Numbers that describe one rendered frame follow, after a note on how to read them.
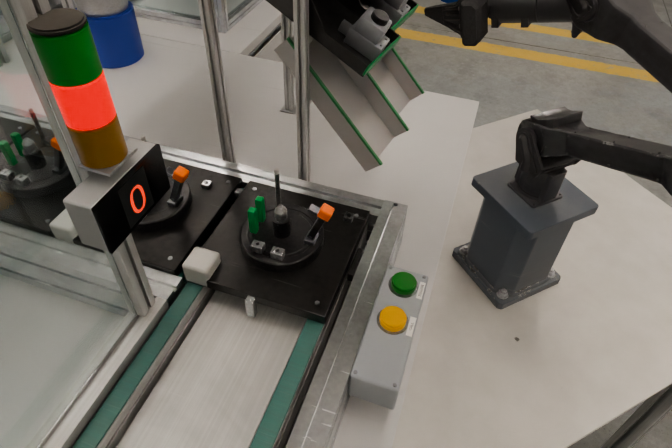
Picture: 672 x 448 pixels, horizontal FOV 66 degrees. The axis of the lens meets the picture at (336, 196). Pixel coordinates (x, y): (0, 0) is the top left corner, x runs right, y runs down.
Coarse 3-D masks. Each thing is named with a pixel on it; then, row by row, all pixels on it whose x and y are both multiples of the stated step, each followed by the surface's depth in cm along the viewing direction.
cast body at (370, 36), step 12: (372, 12) 84; (384, 12) 84; (348, 24) 87; (360, 24) 84; (372, 24) 83; (384, 24) 84; (348, 36) 86; (360, 36) 85; (372, 36) 84; (384, 36) 88; (360, 48) 87; (372, 48) 86; (384, 48) 90; (372, 60) 87
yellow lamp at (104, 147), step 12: (72, 132) 52; (84, 132) 52; (96, 132) 52; (108, 132) 53; (120, 132) 55; (84, 144) 53; (96, 144) 53; (108, 144) 53; (120, 144) 55; (84, 156) 54; (96, 156) 54; (108, 156) 54; (120, 156) 55; (96, 168) 55
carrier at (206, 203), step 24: (192, 168) 100; (168, 192) 92; (192, 192) 95; (216, 192) 95; (168, 216) 88; (192, 216) 91; (216, 216) 92; (144, 240) 86; (168, 240) 86; (192, 240) 86; (144, 264) 84; (168, 264) 83
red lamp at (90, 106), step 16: (96, 80) 49; (64, 96) 49; (80, 96) 49; (96, 96) 50; (64, 112) 50; (80, 112) 50; (96, 112) 51; (112, 112) 53; (80, 128) 51; (96, 128) 52
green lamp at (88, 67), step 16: (80, 32) 46; (48, 48) 45; (64, 48) 46; (80, 48) 46; (48, 64) 47; (64, 64) 46; (80, 64) 47; (96, 64) 49; (48, 80) 48; (64, 80) 47; (80, 80) 48
